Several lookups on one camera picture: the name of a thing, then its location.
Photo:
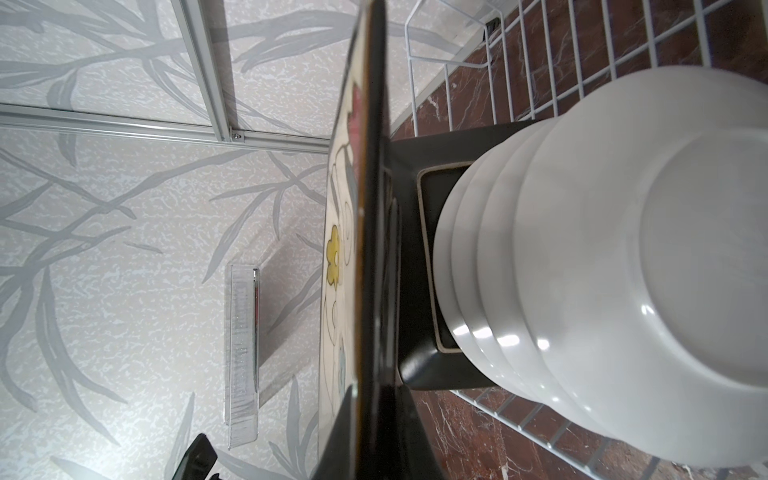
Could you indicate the white wire dish rack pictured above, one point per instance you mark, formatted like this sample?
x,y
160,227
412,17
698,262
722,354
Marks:
x,y
547,56

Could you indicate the white round plate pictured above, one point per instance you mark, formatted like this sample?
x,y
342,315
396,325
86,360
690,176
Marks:
x,y
474,340
640,249
455,267
498,283

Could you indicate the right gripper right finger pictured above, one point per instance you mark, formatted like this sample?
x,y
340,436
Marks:
x,y
416,459

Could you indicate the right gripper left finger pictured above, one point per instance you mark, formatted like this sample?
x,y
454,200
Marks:
x,y
198,461

